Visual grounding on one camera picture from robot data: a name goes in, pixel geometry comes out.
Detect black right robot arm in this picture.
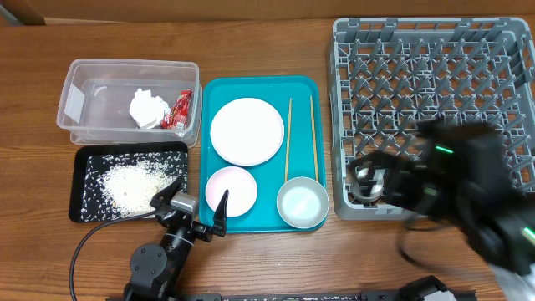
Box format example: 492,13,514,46
347,119,534,300

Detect grey-rimmed white bowl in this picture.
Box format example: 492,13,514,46
277,176,329,229

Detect clear plastic bin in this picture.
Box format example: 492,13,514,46
56,59,202,147

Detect pink bowl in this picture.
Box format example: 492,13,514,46
205,166,258,217

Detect spilled rice pile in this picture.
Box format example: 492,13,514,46
78,151,188,222

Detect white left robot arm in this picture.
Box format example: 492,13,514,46
122,179,229,300

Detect white napkin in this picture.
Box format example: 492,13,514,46
129,88,171,129

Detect teal serving tray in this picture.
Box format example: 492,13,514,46
199,75,326,233

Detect white plastic cup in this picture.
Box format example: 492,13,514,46
350,167,385,206

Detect wooden chopstick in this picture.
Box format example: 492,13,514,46
284,98,293,183
309,95,319,182

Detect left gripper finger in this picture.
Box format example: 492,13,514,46
212,190,229,237
150,176,184,209

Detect red snack wrapper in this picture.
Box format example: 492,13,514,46
160,89,193,130

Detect white round plate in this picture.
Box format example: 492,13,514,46
210,98,285,166

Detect grey dish rack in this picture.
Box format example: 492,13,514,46
327,18,534,220

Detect black tray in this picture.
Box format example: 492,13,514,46
69,142,188,222

